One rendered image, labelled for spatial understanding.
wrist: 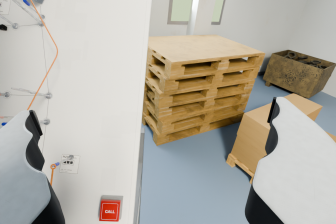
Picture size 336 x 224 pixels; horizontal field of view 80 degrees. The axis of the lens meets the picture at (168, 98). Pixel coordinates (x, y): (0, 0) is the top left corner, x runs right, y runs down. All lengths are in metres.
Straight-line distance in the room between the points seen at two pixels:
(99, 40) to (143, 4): 0.18
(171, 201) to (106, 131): 1.44
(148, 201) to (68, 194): 1.34
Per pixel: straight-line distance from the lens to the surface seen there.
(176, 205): 1.95
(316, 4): 5.33
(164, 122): 2.18
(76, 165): 0.64
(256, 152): 2.12
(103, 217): 0.62
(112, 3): 0.69
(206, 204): 2.02
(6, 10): 0.79
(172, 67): 1.87
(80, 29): 0.68
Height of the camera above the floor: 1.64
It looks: 30 degrees down
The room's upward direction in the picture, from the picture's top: 7 degrees clockwise
